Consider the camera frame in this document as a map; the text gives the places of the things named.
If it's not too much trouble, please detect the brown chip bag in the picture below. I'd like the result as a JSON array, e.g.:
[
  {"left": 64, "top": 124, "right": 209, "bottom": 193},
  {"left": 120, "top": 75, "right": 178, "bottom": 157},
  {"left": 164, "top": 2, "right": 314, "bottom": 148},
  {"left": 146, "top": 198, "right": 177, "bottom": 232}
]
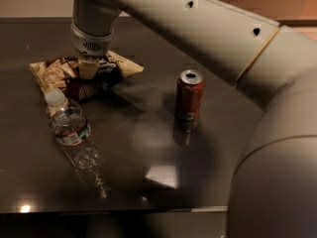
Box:
[{"left": 29, "top": 51, "right": 144, "bottom": 103}]

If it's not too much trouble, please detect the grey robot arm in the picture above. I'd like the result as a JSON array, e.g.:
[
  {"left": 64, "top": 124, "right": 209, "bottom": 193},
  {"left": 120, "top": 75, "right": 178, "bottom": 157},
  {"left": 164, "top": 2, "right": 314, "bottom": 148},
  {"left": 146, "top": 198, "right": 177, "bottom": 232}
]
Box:
[{"left": 72, "top": 0, "right": 317, "bottom": 238}]

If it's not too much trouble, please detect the red soda can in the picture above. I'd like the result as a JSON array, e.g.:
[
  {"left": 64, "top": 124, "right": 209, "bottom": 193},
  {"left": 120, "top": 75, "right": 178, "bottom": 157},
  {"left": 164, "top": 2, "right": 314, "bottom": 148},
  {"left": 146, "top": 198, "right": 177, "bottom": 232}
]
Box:
[{"left": 175, "top": 69, "right": 205, "bottom": 121}]

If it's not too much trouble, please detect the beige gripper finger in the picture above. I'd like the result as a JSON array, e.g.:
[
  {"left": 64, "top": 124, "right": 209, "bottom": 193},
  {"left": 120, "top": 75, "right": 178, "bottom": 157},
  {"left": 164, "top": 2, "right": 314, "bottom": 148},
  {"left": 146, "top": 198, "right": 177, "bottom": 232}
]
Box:
[{"left": 78, "top": 56, "right": 99, "bottom": 79}]

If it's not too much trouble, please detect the clear plastic water bottle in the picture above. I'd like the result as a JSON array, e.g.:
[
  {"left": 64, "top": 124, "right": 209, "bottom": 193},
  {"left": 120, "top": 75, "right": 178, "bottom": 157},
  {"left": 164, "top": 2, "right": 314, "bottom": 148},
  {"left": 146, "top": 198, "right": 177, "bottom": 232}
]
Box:
[{"left": 45, "top": 89, "right": 100, "bottom": 170}]

